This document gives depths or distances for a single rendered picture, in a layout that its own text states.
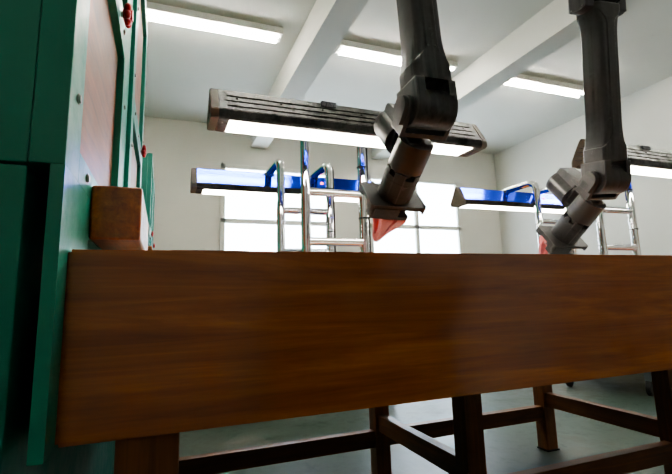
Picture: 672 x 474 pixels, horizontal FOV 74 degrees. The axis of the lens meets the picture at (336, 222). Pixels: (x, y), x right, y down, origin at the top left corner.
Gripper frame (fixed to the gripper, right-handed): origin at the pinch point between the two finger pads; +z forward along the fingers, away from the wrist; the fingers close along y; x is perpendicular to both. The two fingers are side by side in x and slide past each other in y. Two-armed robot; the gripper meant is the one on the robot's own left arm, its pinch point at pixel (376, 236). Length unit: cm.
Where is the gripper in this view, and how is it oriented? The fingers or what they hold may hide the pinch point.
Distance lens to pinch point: 80.0
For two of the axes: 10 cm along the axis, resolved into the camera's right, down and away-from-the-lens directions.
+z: -2.6, 7.7, 5.8
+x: 2.5, 6.4, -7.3
